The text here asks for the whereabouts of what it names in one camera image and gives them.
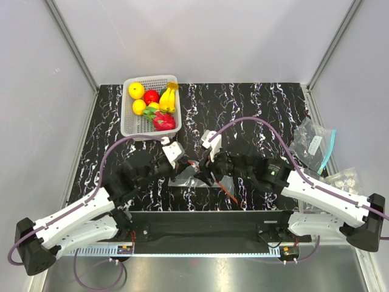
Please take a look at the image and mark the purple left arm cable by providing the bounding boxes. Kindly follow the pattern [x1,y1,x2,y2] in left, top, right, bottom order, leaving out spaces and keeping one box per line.
[6,136,171,265]

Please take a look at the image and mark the yellow orange fruit top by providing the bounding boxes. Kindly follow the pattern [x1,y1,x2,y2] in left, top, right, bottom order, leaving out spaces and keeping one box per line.
[128,82,145,100]

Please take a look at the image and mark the white slotted cable duct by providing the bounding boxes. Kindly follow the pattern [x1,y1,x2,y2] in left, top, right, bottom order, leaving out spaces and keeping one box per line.
[77,245,134,257]

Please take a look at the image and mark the yellow lemon fruit lower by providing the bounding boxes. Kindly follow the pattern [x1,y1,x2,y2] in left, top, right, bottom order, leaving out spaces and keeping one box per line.
[132,99,146,116]

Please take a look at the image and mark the red apple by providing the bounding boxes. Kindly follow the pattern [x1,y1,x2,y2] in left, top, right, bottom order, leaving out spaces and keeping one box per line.
[143,89,160,105]

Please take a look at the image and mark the yellow banana bunch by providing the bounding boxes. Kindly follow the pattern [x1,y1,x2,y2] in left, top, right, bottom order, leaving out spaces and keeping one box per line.
[159,82,179,114]

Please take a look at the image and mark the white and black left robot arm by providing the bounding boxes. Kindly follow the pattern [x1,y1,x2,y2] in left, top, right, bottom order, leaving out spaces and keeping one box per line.
[15,151,189,276]

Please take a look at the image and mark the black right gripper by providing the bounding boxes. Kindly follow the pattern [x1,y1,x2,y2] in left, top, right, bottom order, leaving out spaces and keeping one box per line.
[193,143,253,187]

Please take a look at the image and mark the clear bag with blue zipper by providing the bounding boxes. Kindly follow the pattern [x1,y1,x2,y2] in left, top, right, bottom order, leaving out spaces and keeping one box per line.
[289,117,337,175]

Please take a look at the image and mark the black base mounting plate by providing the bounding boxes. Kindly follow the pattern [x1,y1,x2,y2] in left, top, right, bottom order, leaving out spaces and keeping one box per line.
[111,210,312,255]

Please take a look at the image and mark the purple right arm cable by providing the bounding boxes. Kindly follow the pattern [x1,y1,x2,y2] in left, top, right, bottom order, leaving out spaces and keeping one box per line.
[209,116,389,223]

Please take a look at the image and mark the small yellow fruit middle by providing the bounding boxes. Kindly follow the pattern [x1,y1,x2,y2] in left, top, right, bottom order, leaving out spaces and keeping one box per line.
[148,102,160,110]

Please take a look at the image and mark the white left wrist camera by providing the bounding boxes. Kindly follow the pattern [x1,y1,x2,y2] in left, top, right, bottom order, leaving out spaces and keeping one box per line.
[161,137,185,169]

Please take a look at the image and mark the black marble pattern mat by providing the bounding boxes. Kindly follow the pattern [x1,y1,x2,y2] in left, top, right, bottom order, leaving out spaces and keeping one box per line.
[67,83,309,211]

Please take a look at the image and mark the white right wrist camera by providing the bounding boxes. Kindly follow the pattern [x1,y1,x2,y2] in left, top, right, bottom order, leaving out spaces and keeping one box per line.
[201,130,222,162]

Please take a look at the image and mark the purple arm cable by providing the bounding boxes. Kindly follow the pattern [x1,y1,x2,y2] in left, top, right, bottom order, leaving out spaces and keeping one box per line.
[6,136,171,265]
[209,116,389,223]

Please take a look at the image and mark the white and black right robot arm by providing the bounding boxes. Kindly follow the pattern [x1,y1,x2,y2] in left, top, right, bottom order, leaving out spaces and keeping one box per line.
[195,151,385,252]

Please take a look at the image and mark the purple floor cable loop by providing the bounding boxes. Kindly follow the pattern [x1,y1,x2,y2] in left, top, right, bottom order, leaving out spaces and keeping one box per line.
[72,249,127,290]

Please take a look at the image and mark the pink dragon fruit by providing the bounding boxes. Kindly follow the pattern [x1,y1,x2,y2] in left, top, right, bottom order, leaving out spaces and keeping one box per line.
[143,106,176,131]

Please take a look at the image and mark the white plastic perforated basket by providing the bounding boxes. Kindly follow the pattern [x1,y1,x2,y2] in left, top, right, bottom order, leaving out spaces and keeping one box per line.
[120,75,182,139]

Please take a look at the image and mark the clear bag of round items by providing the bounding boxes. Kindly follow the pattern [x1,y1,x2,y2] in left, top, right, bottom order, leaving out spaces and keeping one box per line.
[320,167,364,195]

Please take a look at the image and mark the clear bag with orange zipper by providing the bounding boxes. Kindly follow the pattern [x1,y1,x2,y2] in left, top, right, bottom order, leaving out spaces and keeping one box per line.
[168,161,238,204]

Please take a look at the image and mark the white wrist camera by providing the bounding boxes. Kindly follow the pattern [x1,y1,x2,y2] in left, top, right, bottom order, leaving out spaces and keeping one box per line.
[201,130,222,162]
[161,137,185,169]

